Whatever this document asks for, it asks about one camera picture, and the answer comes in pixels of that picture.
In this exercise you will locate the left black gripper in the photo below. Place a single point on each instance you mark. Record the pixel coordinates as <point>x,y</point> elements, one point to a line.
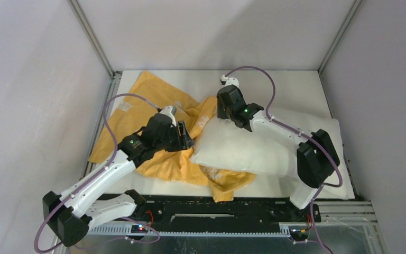
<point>184,141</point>

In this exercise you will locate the white pillow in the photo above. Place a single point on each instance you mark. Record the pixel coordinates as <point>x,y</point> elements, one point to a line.
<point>222,145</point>

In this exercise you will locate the yellow and blue pillowcase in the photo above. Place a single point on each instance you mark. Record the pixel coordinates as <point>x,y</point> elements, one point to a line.
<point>153,109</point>

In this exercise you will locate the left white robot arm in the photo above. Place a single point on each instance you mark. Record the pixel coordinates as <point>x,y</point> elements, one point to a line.
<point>74,212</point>

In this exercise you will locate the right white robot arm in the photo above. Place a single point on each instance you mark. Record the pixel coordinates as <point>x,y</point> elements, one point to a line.
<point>314,153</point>

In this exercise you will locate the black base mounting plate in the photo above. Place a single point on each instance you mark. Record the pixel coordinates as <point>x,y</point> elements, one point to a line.
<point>198,214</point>

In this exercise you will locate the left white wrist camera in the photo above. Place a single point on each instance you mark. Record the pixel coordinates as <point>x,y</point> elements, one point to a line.
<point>170,111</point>

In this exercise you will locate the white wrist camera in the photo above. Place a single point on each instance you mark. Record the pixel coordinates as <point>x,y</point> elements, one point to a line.
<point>229,81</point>
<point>170,111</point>

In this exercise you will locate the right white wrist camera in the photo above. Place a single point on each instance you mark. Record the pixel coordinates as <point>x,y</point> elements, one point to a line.
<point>229,81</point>

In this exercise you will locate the aluminium frame rail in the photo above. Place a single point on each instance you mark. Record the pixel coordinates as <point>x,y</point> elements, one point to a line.
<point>333,213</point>

